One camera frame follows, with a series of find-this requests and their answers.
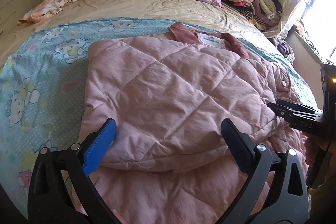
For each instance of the pile of mixed clothes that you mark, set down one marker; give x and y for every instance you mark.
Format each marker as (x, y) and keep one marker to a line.
(252, 1)

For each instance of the bed with beige sheet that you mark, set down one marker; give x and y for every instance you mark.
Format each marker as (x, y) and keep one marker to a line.
(131, 6)

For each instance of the cream window bench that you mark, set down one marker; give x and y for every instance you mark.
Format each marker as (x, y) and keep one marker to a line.
(304, 69)

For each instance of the colourful cloth on sill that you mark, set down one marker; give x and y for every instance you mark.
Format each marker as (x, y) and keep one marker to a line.
(300, 28)

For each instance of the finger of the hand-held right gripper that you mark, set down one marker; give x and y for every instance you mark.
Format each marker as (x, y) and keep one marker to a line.
(282, 111)
(296, 107)

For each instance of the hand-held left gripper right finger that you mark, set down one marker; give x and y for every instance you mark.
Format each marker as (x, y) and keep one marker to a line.
(236, 145)

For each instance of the pink quilted jacket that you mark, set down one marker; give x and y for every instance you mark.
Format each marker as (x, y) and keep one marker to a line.
(170, 87)

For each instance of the blue cartoon printed sheet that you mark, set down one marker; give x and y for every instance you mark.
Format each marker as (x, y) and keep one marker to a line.
(39, 69)

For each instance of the window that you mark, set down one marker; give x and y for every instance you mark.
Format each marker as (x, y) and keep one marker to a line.
(323, 3)

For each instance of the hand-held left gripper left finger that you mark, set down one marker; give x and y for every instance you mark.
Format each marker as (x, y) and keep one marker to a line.
(99, 145)

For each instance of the green fuzzy cloth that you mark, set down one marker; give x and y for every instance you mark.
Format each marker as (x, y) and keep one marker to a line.
(323, 203)

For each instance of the purple clothes bundle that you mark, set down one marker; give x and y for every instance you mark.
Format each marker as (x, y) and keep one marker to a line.
(283, 48)

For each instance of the orange white patterned cloth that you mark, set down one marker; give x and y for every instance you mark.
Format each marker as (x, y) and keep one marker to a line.
(52, 5)

